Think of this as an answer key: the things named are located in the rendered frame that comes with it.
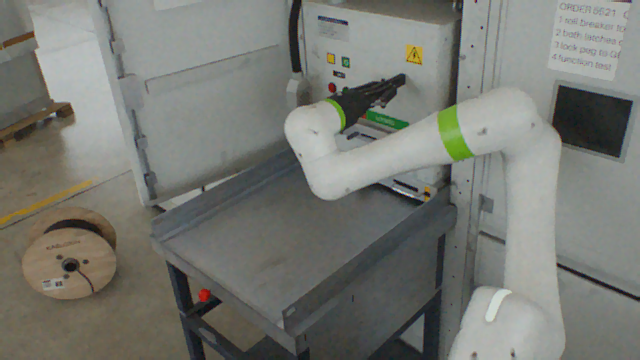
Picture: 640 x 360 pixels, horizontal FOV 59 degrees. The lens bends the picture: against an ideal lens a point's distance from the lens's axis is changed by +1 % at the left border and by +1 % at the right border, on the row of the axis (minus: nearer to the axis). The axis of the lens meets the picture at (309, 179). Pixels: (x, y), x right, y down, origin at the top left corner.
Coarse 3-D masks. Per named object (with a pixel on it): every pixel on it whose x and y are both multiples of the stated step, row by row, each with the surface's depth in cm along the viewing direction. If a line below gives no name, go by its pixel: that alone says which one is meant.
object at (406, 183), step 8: (400, 176) 172; (408, 176) 171; (400, 184) 174; (408, 184) 171; (416, 184) 169; (424, 184) 167; (440, 184) 166; (408, 192) 173; (416, 192) 170; (432, 192) 166
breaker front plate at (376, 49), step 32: (352, 32) 163; (384, 32) 155; (416, 32) 148; (320, 64) 178; (352, 64) 169; (384, 64) 160; (416, 64) 152; (320, 96) 185; (416, 96) 157; (384, 128) 170
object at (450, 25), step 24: (312, 0) 174; (360, 0) 170; (384, 0) 168; (408, 0) 166; (432, 0) 164; (432, 24) 144; (456, 24) 147; (456, 48) 151; (456, 72) 155; (456, 96) 160; (432, 168) 164
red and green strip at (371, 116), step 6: (366, 114) 173; (372, 114) 171; (378, 114) 170; (372, 120) 172; (378, 120) 171; (384, 120) 169; (390, 120) 167; (396, 120) 166; (390, 126) 168; (396, 126) 167; (402, 126) 165; (408, 126) 163
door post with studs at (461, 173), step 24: (480, 0) 137; (480, 24) 139; (480, 48) 142; (480, 72) 145; (456, 168) 164; (456, 192) 167; (456, 240) 175; (456, 264) 179; (456, 288) 184; (456, 312) 189
